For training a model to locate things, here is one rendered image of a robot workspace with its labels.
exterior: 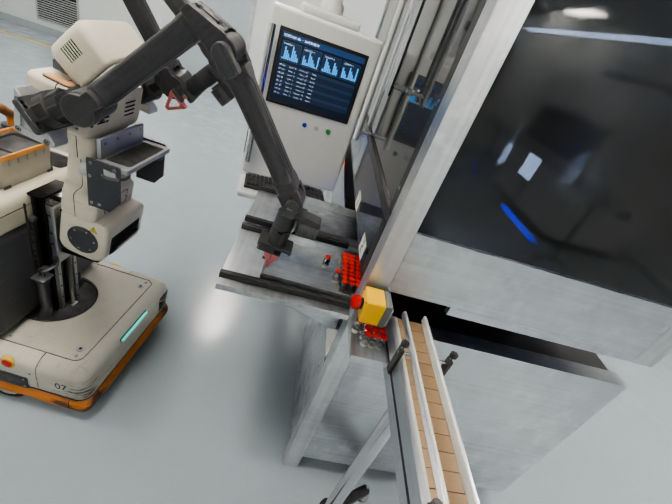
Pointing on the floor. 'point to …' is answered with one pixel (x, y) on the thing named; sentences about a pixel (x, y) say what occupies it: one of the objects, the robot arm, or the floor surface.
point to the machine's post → (419, 190)
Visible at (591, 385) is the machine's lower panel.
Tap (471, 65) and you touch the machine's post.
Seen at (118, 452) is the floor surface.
